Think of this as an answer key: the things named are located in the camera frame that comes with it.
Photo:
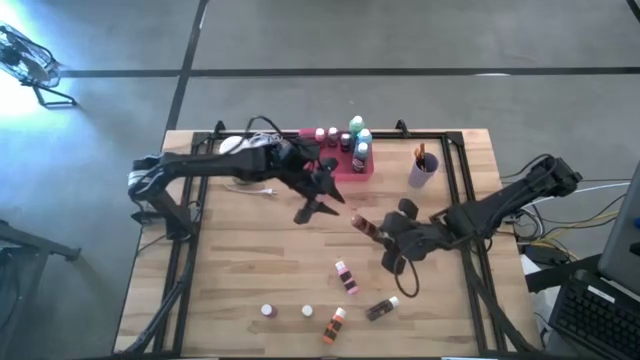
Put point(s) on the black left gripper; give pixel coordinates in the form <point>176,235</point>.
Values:
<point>295,165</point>

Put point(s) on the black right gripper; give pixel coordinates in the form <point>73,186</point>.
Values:
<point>415,237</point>

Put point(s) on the purple paint bottle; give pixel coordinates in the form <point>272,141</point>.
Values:
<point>345,141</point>

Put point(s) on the large dark grey paint bottle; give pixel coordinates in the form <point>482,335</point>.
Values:
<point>332,135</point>

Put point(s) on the red paint bottle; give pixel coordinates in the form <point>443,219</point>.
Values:
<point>320,134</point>

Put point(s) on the lavender cup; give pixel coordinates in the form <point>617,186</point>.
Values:
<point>422,177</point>

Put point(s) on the blue paint bottle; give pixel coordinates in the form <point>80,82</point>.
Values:
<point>364,135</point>

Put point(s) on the dark brown paint bottle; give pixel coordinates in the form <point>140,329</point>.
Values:
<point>380,310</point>

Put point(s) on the green paint bottle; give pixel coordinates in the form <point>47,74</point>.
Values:
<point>356,121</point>

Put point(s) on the short silver-ferrule paintbrush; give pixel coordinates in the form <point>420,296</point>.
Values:
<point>416,157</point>

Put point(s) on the orange-bristle paintbrush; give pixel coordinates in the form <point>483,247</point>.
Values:
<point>422,150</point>

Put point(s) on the yellow paint bottle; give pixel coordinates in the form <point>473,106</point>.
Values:
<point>307,311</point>

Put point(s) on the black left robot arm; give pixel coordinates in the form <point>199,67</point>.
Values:
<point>210,162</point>

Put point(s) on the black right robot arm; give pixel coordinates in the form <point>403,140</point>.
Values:
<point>510,200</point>

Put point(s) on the pink paint bottle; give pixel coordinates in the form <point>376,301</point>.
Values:
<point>347,279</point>

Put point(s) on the orange paint bottle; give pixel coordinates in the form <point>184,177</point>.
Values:
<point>333,327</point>

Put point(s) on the magenta paint bottle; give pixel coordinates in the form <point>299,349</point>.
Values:
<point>268,310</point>

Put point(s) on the pink plastic bin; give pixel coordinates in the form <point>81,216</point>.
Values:
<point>360,177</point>

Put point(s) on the grey laptop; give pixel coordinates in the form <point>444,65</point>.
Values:
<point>595,315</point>

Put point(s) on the black floor fan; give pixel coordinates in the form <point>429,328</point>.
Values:
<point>30,62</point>

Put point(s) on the dark grey workbench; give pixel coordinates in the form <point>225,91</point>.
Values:
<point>20,300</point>

